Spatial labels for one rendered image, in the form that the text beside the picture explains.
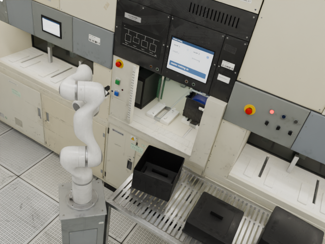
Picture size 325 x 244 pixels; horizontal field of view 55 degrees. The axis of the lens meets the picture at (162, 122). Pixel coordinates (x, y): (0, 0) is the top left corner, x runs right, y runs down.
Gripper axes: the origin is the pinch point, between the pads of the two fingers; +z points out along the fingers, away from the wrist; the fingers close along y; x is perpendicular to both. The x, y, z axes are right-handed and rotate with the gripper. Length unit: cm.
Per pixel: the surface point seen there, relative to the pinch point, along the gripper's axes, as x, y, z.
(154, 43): 39.2, 25.1, 12.2
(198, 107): -13, 56, 44
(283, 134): 15, 119, 12
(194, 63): 37, 55, 12
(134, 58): 23.8, 11.8, 12.3
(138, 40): 37.1, 13.6, 12.2
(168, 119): -30, 37, 36
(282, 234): -19, 140, -27
